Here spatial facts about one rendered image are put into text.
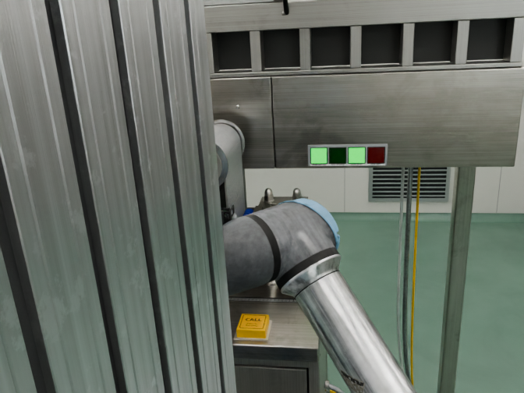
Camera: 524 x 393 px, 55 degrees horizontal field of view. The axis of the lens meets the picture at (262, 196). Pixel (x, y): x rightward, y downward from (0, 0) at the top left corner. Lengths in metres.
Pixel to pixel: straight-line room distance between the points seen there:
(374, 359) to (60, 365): 0.63
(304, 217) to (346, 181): 3.30
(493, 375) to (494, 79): 1.50
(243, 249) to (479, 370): 2.06
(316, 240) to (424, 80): 0.91
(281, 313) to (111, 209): 1.12
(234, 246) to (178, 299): 0.47
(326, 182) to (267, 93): 2.57
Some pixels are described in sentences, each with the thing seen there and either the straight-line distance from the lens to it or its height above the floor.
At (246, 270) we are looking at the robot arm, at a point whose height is 1.26.
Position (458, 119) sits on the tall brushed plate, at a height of 1.29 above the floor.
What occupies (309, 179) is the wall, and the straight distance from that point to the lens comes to 4.13.
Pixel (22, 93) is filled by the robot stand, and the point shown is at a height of 1.60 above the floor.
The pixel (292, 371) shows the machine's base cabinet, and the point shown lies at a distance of 1.29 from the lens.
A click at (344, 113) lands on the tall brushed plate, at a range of 1.62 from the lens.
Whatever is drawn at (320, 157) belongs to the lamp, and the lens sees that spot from 1.65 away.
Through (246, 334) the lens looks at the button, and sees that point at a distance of 1.24.
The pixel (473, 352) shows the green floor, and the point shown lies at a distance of 2.81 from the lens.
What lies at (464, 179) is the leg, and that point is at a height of 1.05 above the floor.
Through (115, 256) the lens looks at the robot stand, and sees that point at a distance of 0.23.
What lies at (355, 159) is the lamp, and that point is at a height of 1.17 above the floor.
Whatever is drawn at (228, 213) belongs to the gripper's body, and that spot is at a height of 1.16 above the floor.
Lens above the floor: 1.62
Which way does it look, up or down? 20 degrees down
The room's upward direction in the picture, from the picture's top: 3 degrees counter-clockwise
